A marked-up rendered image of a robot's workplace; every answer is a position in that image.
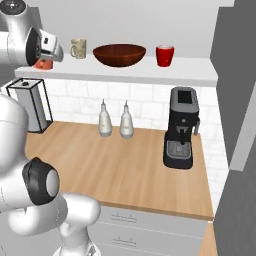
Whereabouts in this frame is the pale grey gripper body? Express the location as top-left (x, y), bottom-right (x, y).
top-left (40, 42), bottom-right (65, 63)

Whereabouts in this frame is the white open cabinet shelf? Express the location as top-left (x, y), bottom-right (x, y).
top-left (14, 52), bottom-right (220, 88)

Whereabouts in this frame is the grey open cabinet door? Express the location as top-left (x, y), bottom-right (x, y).
top-left (209, 0), bottom-right (256, 172)

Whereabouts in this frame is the grey tall cabinet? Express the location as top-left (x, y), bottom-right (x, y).
top-left (212, 159), bottom-right (256, 256)

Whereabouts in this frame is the orange-red small bowl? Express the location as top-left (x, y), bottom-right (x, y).
top-left (32, 59), bottom-right (55, 71)

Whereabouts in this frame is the beige patterned mug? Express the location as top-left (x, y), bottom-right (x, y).
top-left (69, 38), bottom-right (88, 60)

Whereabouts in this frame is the brown wooden bowl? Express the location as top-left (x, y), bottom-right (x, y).
top-left (92, 43), bottom-right (148, 69)

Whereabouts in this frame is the white bottle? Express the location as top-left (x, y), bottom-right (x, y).
top-left (97, 98), bottom-right (114, 138)
top-left (119, 99), bottom-right (135, 140)

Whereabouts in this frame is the red cup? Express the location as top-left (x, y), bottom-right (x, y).
top-left (155, 44), bottom-right (176, 68)

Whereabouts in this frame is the black coffee machine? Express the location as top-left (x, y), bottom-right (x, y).
top-left (162, 85), bottom-right (201, 170)

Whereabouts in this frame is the grey drawer front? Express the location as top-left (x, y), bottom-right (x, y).
top-left (92, 204), bottom-right (210, 240)
top-left (87, 227), bottom-right (205, 256)

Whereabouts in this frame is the black wire paper towel holder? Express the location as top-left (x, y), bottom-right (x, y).
top-left (5, 77), bottom-right (55, 135)

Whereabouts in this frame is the grey drawer handle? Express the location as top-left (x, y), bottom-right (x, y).
top-left (110, 213), bottom-right (139, 224)
top-left (111, 236), bottom-right (138, 248)

